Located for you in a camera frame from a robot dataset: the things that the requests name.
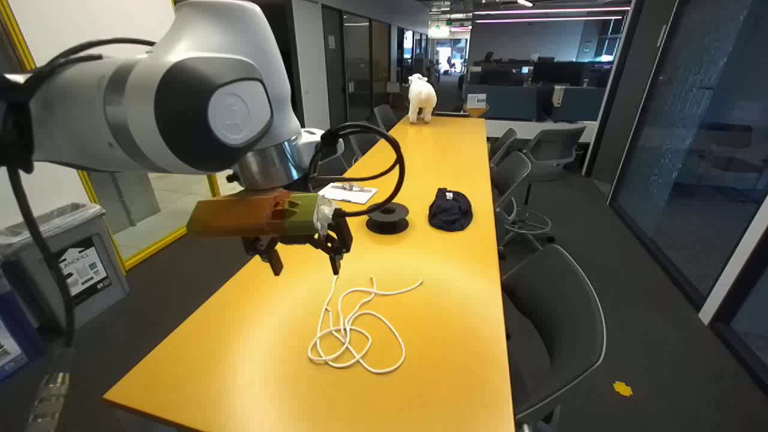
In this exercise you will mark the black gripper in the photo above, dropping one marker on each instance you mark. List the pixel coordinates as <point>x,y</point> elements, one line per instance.
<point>299,243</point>

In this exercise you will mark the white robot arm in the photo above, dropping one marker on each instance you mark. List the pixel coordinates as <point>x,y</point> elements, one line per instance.
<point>80,110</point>

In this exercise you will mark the dark grey office chair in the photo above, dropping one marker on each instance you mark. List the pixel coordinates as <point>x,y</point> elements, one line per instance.
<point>556,147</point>
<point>552,320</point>
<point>386,118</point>
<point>512,181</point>
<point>506,145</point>
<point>363,145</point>

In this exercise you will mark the black cap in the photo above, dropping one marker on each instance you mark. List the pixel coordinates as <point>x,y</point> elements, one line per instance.
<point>449,211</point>

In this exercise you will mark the white stuffed animal toy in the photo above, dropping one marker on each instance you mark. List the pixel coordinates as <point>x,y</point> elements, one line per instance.
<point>422,98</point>

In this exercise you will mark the white labelled box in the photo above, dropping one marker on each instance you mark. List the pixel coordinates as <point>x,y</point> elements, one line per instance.
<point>477,102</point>

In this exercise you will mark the grey recycling bin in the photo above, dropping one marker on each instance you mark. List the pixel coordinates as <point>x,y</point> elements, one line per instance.
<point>57,255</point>

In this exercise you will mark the dark office desk row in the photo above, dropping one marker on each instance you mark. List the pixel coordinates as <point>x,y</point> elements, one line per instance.
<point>512,98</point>

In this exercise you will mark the blue waste bin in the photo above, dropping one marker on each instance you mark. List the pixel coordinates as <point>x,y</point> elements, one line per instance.
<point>14,337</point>

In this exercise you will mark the small yellow floor item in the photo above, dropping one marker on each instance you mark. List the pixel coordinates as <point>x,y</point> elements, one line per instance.
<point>622,390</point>

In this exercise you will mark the yellow window frame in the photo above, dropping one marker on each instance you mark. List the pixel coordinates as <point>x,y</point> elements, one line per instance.
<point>160,243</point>

